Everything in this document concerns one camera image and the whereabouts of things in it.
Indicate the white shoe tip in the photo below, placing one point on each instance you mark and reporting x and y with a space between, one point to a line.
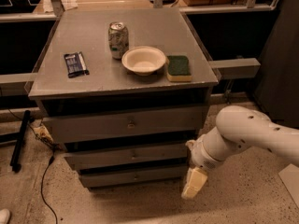
4 216

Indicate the black bar on floor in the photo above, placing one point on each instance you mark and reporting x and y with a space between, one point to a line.
14 163

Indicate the left grey rail beam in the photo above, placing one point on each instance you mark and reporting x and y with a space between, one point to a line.
16 84

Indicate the grey drawer cabinet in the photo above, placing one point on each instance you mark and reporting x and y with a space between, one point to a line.
110 87

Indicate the grey drawer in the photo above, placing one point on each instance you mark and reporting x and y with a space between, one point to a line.
125 155
133 176
68 129

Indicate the grey bottom drawer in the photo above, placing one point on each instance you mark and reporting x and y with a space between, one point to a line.
133 176

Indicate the blue snack packet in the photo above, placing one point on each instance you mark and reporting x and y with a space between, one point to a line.
75 64

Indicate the white paper bowl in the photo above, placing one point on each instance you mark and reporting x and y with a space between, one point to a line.
143 60

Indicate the grey side rail beam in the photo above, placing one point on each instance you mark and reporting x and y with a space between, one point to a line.
236 68

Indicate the white floor panel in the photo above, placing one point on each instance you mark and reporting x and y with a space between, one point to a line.
290 178

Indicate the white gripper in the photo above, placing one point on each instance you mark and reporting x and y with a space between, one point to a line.
202 156

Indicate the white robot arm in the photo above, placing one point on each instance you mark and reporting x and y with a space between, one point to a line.
237 128

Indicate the green yellow sponge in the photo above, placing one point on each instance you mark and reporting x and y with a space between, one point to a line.
177 69

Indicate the crumpled white cloth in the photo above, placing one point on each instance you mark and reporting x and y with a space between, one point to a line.
69 4

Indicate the grey top drawer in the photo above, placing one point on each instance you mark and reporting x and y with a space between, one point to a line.
68 129

